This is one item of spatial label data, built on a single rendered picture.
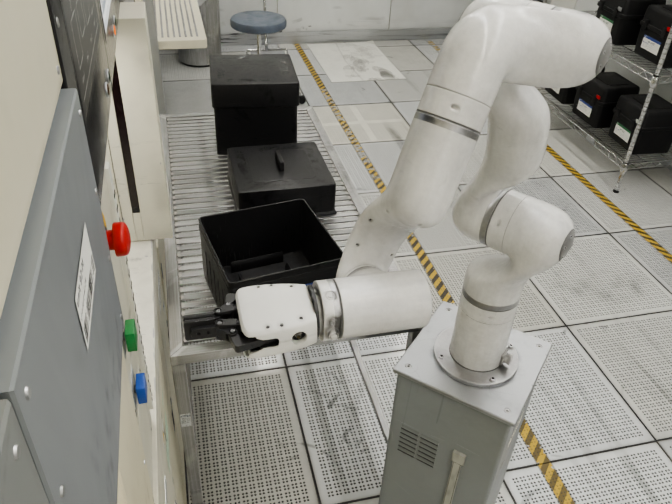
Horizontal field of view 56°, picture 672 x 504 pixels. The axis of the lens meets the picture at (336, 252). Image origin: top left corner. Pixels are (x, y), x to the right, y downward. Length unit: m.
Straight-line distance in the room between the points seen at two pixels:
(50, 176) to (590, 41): 0.71
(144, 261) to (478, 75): 0.97
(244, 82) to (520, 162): 1.22
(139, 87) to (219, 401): 1.28
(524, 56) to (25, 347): 0.72
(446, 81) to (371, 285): 0.28
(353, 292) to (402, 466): 0.87
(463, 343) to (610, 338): 1.54
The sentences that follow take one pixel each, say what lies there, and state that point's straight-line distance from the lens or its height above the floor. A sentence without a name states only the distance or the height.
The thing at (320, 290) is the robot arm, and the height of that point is 1.24.
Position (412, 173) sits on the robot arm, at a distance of 0.83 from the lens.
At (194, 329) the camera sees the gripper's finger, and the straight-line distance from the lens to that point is 0.85.
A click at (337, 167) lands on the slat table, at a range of 2.15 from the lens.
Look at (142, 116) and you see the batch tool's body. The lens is 1.46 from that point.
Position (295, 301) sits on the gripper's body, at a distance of 0.85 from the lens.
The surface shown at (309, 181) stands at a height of 0.86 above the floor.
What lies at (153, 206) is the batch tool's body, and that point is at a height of 0.97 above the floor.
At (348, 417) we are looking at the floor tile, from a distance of 2.31.
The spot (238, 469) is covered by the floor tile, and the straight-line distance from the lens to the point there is 2.18.
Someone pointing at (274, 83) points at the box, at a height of 1.01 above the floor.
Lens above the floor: 1.78
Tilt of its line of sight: 36 degrees down
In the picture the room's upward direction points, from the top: 3 degrees clockwise
